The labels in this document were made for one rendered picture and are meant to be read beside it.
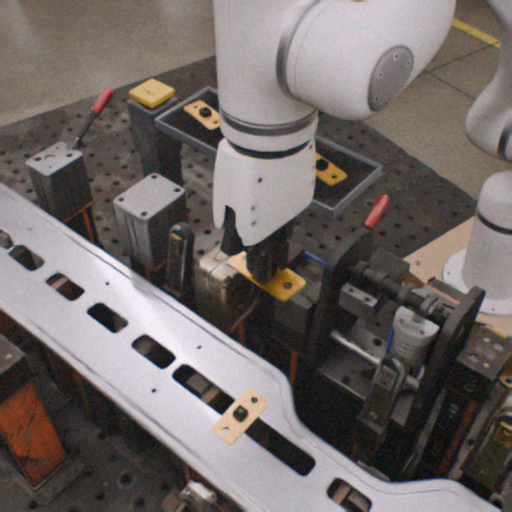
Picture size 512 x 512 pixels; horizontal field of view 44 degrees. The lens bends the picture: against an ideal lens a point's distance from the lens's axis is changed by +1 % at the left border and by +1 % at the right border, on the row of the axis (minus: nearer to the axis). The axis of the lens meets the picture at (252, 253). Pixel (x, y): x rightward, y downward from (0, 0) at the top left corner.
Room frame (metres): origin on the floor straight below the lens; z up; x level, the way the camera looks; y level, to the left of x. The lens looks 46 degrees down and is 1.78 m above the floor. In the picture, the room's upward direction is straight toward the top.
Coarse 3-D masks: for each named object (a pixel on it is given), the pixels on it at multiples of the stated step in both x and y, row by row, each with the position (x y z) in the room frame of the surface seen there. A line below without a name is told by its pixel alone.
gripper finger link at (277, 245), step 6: (294, 216) 0.47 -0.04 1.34; (282, 228) 0.46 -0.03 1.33; (270, 234) 0.47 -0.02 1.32; (276, 234) 0.46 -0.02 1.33; (282, 234) 0.46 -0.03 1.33; (270, 240) 0.46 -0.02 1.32; (276, 240) 0.46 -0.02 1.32; (282, 240) 0.46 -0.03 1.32; (270, 246) 0.46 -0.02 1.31; (276, 246) 0.46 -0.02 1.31; (282, 246) 0.45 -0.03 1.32; (270, 252) 0.46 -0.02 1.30; (276, 252) 0.46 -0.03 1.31; (282, 252) 0.45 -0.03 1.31; (276, 258) 0.46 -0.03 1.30; (282, 258) 0.45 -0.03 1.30; (276, 264) 0.46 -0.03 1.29; (282, 264) 0.45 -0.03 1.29; (282, 270) 0.45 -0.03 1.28
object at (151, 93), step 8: (152, 80) 1.04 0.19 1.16; (136, 88) 1.02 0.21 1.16; (144, 88) 1.02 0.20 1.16; (152, 88) 1.02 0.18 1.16; (160, 88) 1.02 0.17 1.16; (168, 88) 1.02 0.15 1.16; (136, 96) 0.99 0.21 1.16; (144, 96) 0.99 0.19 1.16; (152, 96) 0.99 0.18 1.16; (160, 96) 0.99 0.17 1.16; (168, 96) 1.00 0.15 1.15; (144, 104) 0.98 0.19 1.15; (152, 104) 0.97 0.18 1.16
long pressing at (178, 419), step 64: (0, 192) 0.91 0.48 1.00; (0, 256) 0.74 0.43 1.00; (64, 256) 0.74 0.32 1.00; (64, 320) 0.61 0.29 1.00; (128, 320) 0.61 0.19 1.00; (192, 320) 0.60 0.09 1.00; (128, 384) 0.49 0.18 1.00; (256, 384) 0.49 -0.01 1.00; (192, 448) 0.39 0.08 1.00; (256, 448) 0.39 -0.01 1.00; (320, 448) 0.39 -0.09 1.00
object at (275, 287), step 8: (240, 256) 0.48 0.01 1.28; (232, 264) 0.47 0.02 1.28; (240, 264) 0.47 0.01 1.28; (272, 264) 0.46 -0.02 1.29; (240, 272) 0.46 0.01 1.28; (272, 272) 0.45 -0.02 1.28; (280, 272) 0.45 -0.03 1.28; (288, 272) 0.45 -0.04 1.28; (256, 280) 0.44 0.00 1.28; (272, 280) 0.44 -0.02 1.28; (280, 280) 0.44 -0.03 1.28; (288, 280) 0.44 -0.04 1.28; (296, 280) 0.44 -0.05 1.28; (304, 280) 0.44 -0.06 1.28; (264, 288) 0.43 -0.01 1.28; (272, 288) 0.43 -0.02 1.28; (280, 288) 0.43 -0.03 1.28; (296, 288) 0.43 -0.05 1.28; (280, 296) 0.42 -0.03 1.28; (288, 296) 0.42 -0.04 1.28
